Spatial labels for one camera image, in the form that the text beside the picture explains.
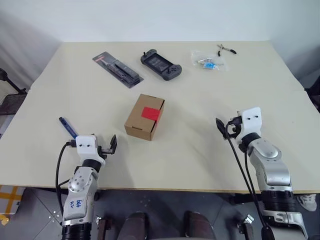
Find black metal stand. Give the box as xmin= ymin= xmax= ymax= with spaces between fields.
xmin=0 ymin=68 xmax=28 ymax=116

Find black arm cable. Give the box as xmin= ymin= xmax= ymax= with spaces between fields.
xmin=224 ymin=119 xmax=270 ymax=231
xmin=55 ymin=141 xmax=77 ymax=221
xmin=241 ymin=147 xmax=260 ymax=201

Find dark metal bracket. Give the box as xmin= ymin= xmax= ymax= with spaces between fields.
xmin=96 ymin=216 xmax=109 ymax=240
xmin=238 ymin=214 xmax=255 ymax=240

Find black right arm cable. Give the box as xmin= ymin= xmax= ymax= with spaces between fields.
xmin=224 ymin=119 xmax=270 ymax=231
xmin=241 ymin=147 xmax=260 ymax=201

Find white sneaker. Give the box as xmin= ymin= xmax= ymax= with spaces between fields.
xmin=296 ymin=194 xmax=318 ymax=212

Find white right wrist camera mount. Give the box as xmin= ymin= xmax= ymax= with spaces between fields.
xmin=236 ymin=106 xmax=263 ymax=145

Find clear plastic parts bag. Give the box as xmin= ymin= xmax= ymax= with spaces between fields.
xmin=191 ymin=49 xmax=230 ymax=73

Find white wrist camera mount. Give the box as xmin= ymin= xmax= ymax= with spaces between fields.
xmin=236 ymin=106 xmax=263 ymax=145
xmin=75 ymin=135 xmax=106 ymax=166

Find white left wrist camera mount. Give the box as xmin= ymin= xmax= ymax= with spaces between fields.
xmin=75 ymin=135 xmax=106 ymax=166

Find red tape patch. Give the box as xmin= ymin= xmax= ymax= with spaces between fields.
xmin=140 ymin=106 xmax=161 ymax=123

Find black handled pliers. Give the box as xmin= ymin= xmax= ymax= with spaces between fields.
xmin=216 ymin=43 xmax=238 ymax=57

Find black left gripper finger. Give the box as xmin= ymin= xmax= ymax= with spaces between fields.
xmin=109 ymin=134 xmax=118 ymax=155

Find black handheld game controller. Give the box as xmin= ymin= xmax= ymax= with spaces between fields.
xmin=139 ymin=48 xmax=183 ymax=82

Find brown cardboard box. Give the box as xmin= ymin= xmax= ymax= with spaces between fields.
xmin=124 ymin=93 xmax=166 ymax=143

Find black office chair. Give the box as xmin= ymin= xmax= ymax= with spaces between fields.
xmin=303 ymin=74 xmax=320 ymax=113

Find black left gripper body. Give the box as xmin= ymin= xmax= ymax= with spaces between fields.
xmin=96 ymin=146 xmax=113 ymax=159

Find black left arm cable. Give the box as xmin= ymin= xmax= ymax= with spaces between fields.
xmin=55 ymin=141 xmax=77 ymax=221

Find black packaged tool set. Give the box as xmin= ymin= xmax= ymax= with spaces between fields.
xmin=92 ymin=51 xmax=145 ymax=90

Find dark rounded shape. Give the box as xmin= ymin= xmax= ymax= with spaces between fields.
xmin=117 ymin=211 xmax=151 ymax=240
xmin=183 ymin=211 xmax=217 ymax=240

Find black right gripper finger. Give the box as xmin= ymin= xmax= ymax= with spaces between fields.
xmin=215 ymin=117 xmax=227 ymax=137

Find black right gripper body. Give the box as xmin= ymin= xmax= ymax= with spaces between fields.
xmin=226 ymin=116 xmax=243 ymax=138

